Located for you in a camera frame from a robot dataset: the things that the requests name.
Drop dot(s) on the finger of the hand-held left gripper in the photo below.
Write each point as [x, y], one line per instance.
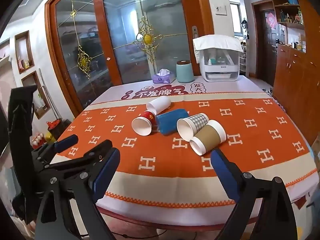
[100, 148]
[66, 142]

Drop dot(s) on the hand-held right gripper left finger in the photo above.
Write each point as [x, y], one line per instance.
[107, 172]

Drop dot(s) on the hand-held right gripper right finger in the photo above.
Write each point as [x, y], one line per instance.
[222, 170]

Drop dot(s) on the brown sleeved paper cup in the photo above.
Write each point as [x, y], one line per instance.
[208, 136]

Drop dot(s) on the red paper cup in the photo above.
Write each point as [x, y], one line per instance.
[142, 127]

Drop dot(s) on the plaid paper cup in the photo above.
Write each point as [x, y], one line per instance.
[197, 120]

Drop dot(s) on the blue cup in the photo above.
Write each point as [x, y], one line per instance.
[172, 121]

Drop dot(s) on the white paper cup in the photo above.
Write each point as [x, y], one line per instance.
[160, 103]

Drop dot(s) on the pack of small bottles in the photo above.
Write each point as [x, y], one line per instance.
[37, 141]

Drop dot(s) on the red bag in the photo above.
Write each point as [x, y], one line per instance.
[53, 125]

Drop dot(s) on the orange patterned tablecloth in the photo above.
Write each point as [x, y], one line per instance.
[225, 87]
[250, 140]

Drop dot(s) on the glass sliding door panel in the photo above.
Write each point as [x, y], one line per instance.
[150, 17]
[75, 55]

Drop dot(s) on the purple tissue box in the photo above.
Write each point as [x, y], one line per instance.
[163, 78]

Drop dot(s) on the white countertop appliance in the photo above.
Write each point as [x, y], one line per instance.
[220, 66]

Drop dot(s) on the teal canister with brown lid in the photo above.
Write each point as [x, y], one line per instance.
[184, 71]

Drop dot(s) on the plastic drawer tower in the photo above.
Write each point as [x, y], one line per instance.
[243, 60]

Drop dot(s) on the wooden cabinet with shelves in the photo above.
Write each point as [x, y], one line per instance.
[295, 75]

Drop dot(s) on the white towel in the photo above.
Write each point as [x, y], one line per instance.
[217, 42]

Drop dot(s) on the dark entry door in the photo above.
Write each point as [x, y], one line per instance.
[268, 42]

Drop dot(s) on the wall niche with items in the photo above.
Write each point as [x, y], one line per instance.
[37, 95]
[23, 52]

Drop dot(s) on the white wall switch panel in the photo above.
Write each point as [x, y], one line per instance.
[220, 9]

